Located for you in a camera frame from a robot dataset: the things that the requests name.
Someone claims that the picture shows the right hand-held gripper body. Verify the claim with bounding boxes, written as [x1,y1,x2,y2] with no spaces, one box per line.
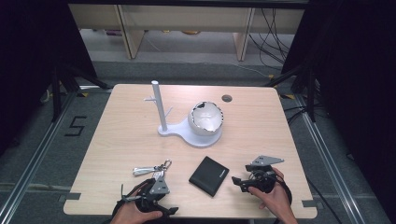
[246,155,285,194]

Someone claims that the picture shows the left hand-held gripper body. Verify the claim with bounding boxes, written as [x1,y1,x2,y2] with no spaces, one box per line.
[120,176,171,214]

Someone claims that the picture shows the person's right hand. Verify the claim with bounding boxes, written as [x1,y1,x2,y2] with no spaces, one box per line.
[247,167,299,224]

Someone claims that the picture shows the person's left hand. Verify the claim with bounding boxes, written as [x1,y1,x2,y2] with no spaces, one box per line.
[109,198,163,224]

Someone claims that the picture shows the black square box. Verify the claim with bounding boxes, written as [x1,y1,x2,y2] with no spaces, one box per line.
[188,156,231,198]

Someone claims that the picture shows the white key holder stand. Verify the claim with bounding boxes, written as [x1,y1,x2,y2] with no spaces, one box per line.
[143,80,223,148]

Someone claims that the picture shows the black metal stand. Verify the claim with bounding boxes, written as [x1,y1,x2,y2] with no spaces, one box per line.
[50,61,114,123]
[263,61,318,123]

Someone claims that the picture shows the black tape floor mark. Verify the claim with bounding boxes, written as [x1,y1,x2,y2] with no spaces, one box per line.
[64,116,88,138]

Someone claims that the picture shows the black curtain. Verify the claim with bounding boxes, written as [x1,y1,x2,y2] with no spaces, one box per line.
[280,0,396,224]
[0,0,98,157]

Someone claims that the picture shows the silver keys with keychain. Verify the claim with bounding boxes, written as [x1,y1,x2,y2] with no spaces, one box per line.
[133,159,173,179]

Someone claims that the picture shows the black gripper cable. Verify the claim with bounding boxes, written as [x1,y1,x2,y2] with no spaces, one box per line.
[110,179,148,222]
[271,173,293,206]

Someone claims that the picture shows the black floor cable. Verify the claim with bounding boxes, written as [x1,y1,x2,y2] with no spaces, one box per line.
[305,176,345,224]

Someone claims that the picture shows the aluminium floor rail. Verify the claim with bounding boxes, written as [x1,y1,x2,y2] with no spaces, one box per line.
[0,84,112,224]
[279,92,394,224]

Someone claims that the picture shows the white floor cable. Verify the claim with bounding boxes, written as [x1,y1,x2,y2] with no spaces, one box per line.
[199,61,271,78]

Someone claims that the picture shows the bundle of black cables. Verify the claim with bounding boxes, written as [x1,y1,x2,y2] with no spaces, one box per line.
[247,7,295,71]

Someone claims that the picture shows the light wooden desk frame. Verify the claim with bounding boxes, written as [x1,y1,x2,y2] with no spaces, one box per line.
[67,3,305,62]

